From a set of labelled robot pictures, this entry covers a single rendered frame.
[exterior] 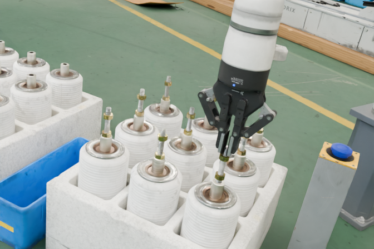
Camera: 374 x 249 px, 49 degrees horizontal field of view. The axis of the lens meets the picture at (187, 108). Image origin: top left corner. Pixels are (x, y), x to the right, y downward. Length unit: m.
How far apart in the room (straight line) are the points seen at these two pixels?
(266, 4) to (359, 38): 2.34
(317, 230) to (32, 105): 0.70
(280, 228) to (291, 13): 2.29
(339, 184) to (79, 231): 0.51
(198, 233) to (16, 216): 0.38
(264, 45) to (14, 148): 0.62
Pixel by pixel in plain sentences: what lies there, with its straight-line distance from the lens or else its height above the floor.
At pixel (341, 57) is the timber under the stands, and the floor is 0.03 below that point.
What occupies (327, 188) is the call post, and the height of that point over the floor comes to 0.25.
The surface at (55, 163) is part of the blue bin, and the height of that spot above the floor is 0.08.
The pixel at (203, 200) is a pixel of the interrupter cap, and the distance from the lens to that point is 0.71.
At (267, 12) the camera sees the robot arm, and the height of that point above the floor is 0.58.
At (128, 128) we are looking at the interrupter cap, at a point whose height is 0.25.
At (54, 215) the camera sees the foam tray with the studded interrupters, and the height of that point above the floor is 0.11.
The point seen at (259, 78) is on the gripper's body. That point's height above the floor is 0.49.
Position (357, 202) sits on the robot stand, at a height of 0.06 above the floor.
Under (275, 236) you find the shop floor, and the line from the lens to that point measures 1.10.
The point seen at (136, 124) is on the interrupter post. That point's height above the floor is 0.26.
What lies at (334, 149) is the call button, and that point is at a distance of 0.83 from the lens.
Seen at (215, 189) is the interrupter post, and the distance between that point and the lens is 0.71.
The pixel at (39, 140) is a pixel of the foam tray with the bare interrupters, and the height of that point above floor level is 0.15.
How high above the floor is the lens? 0.68
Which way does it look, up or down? 24 degrees down
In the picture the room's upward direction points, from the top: 10 degrees clockwise
